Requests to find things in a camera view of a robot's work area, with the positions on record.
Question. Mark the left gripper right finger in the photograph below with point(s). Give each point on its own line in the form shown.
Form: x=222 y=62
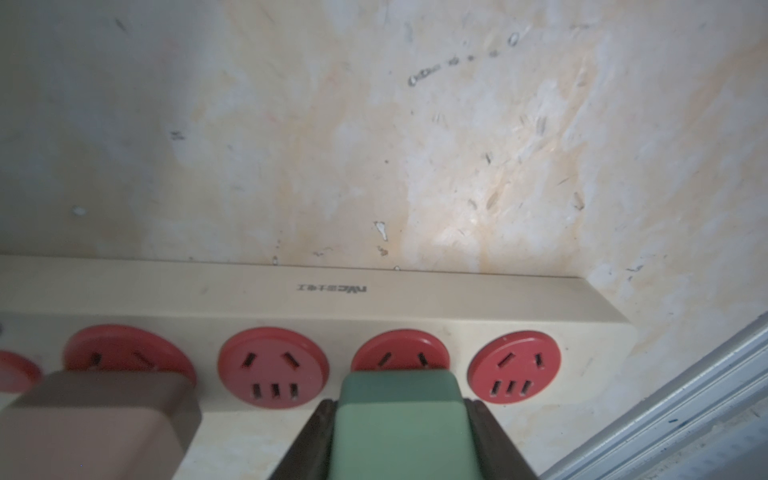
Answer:
x=498 y=457

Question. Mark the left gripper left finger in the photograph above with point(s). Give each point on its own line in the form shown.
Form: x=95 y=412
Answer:
x=309 y=455

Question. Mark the green USB charger plug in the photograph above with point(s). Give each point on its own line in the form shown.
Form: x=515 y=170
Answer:
x=402 y=424

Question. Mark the white red power strip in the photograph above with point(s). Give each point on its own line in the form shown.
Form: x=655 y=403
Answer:
x=270 y=338

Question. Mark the pink USB charger plug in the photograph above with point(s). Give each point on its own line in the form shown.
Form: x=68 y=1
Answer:
x=100 y=425

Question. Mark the aluminium mounting rail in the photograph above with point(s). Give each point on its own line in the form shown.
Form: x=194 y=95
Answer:
x=707 y=422

